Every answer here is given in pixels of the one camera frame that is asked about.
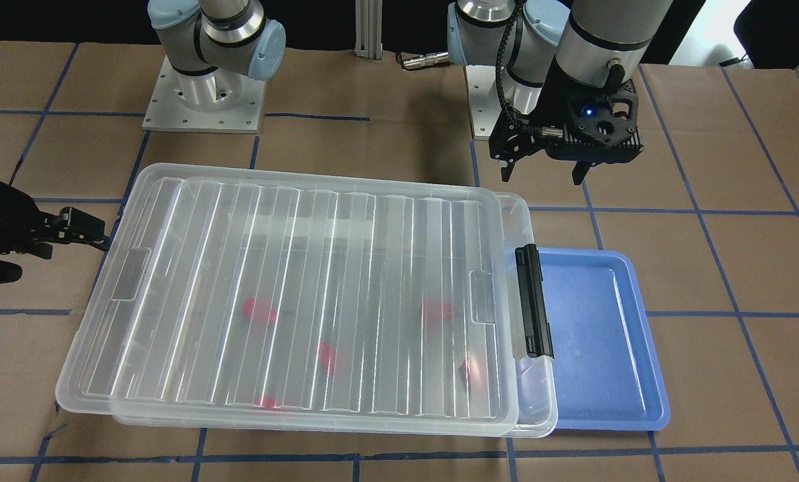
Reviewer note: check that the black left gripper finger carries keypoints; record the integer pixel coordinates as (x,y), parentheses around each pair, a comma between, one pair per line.
(580,171)
(508,163)

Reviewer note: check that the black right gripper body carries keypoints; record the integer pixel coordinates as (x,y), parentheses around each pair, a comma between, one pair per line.
(9,215)

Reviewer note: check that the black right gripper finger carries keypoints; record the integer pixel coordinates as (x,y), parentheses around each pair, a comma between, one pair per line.
(73,226)
(41,250)

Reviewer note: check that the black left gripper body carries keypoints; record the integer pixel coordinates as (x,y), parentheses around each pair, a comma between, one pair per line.
(554,102)

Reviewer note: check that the clear plastic box lid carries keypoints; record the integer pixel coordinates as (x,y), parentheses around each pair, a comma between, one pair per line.
(181,259)

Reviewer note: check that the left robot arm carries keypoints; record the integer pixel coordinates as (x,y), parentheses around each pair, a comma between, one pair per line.
(529,38)

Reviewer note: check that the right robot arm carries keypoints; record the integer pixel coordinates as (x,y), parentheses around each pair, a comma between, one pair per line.
(218,55)

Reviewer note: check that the clear plastic storage box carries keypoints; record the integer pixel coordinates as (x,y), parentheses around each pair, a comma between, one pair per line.
(536,375)

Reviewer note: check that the red block with white mark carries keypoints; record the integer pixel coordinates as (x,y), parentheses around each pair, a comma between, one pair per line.
(475,377)

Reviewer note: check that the blue plastic tray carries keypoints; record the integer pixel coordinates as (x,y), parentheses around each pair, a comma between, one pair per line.
(606,369)

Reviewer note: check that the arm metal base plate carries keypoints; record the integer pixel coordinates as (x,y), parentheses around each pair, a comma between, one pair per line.
(218,102)
(482,97)

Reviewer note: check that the black box handle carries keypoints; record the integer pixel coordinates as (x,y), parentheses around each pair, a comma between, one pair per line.
(538,340)

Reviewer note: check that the aluminium profile post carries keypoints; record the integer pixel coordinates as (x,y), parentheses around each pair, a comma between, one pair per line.
(368,23)

